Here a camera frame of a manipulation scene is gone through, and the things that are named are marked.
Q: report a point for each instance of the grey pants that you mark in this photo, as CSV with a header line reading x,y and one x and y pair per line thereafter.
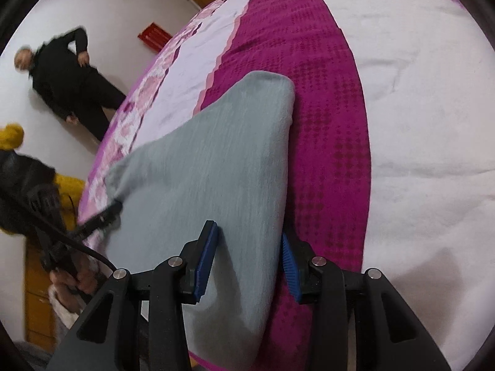
x,y
228,164

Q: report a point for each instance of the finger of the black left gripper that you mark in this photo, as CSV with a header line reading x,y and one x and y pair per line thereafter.
x,y
100,221

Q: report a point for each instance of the operator left hand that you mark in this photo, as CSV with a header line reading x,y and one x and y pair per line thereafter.
x,y
64,283

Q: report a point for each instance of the red box by wall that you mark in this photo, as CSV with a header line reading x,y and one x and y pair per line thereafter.
x,y
154,37

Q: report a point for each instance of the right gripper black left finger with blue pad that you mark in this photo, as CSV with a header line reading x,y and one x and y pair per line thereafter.
x,y
106,334

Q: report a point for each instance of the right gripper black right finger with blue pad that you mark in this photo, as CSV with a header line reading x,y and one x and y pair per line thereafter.
x,y
388,334

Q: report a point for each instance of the pink white patterned bedspread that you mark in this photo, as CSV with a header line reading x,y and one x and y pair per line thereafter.
x,y
390,155

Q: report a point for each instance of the operator in yellow black clothes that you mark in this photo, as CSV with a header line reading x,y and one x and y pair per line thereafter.
x,y
19,174

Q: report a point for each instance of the person in black clothes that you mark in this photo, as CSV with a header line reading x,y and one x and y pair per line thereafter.
x,y
68,84

